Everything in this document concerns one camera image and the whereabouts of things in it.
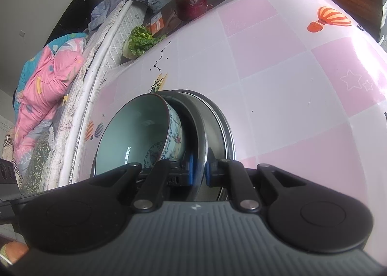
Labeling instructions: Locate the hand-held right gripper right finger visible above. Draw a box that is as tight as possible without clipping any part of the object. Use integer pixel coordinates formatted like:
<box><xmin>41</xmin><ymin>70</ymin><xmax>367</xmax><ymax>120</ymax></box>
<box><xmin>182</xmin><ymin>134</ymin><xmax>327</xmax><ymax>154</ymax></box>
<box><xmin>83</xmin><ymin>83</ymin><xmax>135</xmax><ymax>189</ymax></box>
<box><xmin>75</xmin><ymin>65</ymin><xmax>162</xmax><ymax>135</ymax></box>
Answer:
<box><xmin>205</xmin><ymin>156</ymin><xmax>306</xmax><ymax>212</ymax></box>

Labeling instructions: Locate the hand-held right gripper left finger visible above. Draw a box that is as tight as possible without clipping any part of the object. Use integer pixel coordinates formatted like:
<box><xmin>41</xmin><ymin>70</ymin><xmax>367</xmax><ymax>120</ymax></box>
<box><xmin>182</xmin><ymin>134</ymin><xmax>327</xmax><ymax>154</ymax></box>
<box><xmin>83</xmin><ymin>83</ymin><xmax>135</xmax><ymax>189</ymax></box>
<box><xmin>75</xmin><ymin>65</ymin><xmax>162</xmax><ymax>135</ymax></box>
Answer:
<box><xmin>89</xmin><ymin>153</ymin><xmax>194</xmax><ymax>212</ymax></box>

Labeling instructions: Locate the steel bowl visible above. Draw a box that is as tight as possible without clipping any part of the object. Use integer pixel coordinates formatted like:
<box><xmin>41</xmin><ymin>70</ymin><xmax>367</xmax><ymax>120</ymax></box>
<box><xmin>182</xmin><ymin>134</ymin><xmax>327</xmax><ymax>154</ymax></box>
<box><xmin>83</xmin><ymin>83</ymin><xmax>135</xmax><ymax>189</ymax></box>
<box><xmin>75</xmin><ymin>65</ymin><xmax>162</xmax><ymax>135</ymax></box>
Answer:
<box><xmin>157</xmin><ymin>91</ymin><xmax>210</xmax><ymax>201</ymax></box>
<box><xmin>169</xmin><ymin>90</ymin><xmax>237</xmax><ymax>201</ymax></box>

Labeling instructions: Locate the teal ceramic bowl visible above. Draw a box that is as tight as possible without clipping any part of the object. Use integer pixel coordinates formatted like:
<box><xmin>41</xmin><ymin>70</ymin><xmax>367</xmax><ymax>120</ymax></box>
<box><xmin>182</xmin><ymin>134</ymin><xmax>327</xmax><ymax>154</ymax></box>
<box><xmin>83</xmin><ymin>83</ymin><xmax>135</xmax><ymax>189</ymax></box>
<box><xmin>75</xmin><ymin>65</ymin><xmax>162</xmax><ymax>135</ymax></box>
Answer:
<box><xmin>95</xmin><ymin>93</ymin><xmax>186</xmax><ymax>177</ymax></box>

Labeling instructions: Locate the leaf patterned pillow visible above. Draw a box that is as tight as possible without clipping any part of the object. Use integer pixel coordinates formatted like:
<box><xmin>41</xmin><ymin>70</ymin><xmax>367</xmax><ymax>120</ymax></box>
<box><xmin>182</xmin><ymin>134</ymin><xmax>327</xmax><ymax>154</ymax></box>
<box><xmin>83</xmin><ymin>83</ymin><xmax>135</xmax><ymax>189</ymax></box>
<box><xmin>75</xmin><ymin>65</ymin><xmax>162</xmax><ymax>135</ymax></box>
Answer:
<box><xmin>19</xmin><ymin>129</ymin><xmax>55</xmax><ymax>195</ymax></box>

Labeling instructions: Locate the pink floral quilt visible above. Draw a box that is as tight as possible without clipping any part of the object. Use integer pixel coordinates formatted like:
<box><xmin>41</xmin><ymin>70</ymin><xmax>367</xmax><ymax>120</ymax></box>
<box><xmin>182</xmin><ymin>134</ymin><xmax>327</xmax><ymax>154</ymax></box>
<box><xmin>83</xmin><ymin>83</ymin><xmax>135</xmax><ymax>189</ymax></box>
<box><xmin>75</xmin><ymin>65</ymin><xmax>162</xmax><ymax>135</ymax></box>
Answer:
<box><xmin>13</xmin><ymin>32</ymin><xmax>88</xmax><ymax>162</ymax></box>

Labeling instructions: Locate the green leafy cabbage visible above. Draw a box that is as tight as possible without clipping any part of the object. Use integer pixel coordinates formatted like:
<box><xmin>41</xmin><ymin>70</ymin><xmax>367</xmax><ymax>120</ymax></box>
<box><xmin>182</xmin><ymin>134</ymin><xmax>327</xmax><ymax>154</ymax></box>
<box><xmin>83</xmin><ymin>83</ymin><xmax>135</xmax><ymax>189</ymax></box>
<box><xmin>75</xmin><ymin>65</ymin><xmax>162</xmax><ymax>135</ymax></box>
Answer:
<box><xmin>122</xmin><ymin>25</ymin><xmax>167</xmax><ymax>59</ymax></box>

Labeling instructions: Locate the white mattress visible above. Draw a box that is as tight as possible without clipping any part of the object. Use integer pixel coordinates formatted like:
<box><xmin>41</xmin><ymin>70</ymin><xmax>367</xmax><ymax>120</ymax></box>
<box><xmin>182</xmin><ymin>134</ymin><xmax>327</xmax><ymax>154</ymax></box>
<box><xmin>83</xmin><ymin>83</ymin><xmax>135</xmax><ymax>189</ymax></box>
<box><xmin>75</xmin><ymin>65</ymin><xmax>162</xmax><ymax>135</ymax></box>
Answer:
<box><xmin>18</xmin><ymin>0</ymin><xmax>149</xmax><ymax>195</ymax></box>

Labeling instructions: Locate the red cabbage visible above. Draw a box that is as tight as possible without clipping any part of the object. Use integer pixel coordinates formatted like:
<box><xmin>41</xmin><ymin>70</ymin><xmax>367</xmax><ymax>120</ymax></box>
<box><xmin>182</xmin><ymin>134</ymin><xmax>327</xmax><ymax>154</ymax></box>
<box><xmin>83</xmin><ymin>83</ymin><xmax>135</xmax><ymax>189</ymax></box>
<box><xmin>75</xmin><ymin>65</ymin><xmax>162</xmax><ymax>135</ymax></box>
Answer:
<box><xmin>173</xmin><ymin>0</ymin><xmax>208</xmax><ymax>22</ymax></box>

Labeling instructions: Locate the dark wooden headboard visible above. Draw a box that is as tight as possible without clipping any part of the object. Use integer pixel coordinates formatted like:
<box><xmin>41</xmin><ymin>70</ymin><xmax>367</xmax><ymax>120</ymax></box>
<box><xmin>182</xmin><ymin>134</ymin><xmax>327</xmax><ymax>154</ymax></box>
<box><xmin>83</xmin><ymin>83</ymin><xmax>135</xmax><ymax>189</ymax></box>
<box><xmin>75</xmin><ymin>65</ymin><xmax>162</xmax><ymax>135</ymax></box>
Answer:
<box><xmin>45</xmin><ymin>0</ymin><xmax>122</xmax><ymax>50</ymax></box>

